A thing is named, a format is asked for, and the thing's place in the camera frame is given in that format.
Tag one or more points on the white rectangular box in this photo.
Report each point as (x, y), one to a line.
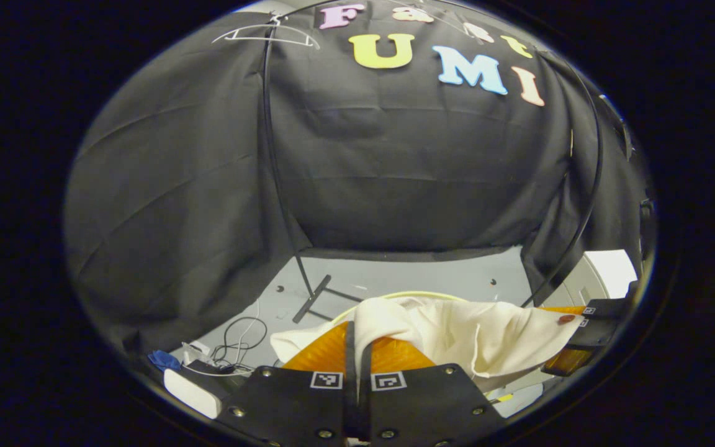
(193, 392)

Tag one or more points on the white plastic hanger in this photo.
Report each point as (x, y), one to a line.
(464, 29)
(264, 40)

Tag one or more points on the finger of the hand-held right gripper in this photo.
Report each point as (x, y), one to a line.
(599, 334)
(609, 308)

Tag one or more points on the white power strip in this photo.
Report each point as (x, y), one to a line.
(199, 360)

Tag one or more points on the blue cloth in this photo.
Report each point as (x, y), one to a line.
(164, 360)

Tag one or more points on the black metal clothes rack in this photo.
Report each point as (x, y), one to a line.
(311, 298)

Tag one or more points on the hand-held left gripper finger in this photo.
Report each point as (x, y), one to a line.
(365, 397)
(350, 397)

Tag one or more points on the round laundry hamper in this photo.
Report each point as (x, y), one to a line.
(413, 293)

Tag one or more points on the white cabinet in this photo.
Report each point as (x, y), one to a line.
(612, 270)

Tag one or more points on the cream button-up shirt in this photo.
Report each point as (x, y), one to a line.
(469, 335)

